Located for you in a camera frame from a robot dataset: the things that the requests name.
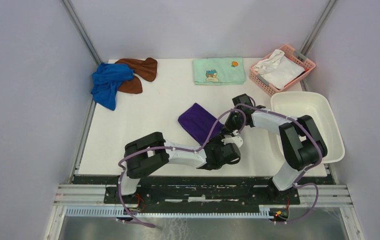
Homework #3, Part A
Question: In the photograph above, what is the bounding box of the purple towel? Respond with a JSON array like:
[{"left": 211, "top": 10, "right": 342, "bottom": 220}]
[{"left": 178, "top": 103, "right": 217, "bottom": 146}]

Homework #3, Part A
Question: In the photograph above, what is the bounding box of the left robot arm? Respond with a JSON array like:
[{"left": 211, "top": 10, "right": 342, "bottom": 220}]
[{"left": 116, "top": 132, "right": 244, "bottom": 204}]

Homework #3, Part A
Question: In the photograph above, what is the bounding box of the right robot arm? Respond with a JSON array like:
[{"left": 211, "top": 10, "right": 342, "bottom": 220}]
[{"left": 224, "top": 94, "right": 328, "bottom": 204}]

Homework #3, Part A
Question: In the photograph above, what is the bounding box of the white plastic tub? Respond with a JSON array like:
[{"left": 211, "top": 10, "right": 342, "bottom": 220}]
[{"left": 270, "top": 91, "right": 346, "bottom": 164}]

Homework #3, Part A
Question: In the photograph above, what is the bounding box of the mint green cartoon towel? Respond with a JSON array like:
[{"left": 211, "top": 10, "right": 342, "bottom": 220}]
[{"left": 192, "top": 57, "right": 246, "bottom": 86}]

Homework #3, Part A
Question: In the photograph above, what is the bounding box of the white cloth in basket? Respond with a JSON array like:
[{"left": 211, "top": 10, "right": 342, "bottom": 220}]
[{"left": 252, "top": 49, "right": 305, "bottom": 90}]

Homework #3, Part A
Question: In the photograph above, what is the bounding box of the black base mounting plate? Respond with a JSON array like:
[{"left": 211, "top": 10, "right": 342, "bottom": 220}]
[{"left": 72, "top": 174, "right": 337, "bottom": 215}]

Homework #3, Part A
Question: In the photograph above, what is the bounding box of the brown towel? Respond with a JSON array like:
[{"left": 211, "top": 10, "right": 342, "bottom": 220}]
[{"left": 115, "top": 57, "right": 158, "bottom": 94}]

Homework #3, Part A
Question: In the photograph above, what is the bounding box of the blue towel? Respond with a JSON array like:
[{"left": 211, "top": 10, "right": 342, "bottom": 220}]
[{"left": 91, "top": 63, "right": 134, "bottom": 111}]

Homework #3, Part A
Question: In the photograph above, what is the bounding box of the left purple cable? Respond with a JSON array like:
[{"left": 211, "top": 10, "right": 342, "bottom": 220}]
[{"left": 117, "top": 108, "right": 247, "bottom": 229}]

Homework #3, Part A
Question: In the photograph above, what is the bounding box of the purple cable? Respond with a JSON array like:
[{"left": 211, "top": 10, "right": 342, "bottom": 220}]
[
  {"left": 117, "top": 108, "right": 247, "bottom": 229},
  {"left": 234, "top": 96, "right": 324, "bottom": 225}
]

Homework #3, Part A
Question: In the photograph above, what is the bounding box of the white slotted cable duct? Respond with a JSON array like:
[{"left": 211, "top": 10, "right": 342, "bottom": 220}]
[{"left": 64, "top": 206, "right": 273, "bottom": 220}]

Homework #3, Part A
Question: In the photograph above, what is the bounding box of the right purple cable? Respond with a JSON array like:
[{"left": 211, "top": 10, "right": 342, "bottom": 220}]
[{"left": 234, "top": 96, "right": 324, "bottom": 225}]

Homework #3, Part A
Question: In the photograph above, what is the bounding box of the aluminium frame rail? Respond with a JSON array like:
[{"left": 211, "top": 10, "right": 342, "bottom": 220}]
[{"left": 54, "top": 184, "right": 354, "bottom": 208}]

